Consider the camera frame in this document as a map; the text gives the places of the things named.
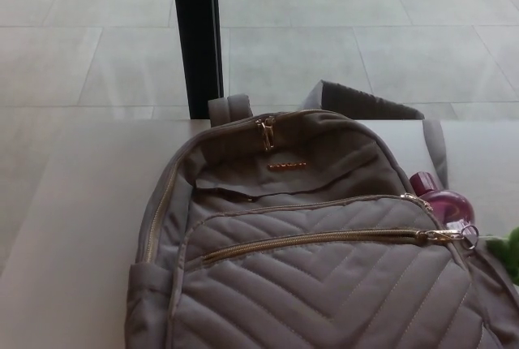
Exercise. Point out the grey quilted backpack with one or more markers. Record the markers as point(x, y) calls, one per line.
point(304, 284)

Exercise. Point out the purple transparent water bottle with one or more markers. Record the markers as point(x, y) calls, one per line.
point(448, 203)

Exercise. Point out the black window frame post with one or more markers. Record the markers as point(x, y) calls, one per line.
point(198, 40)

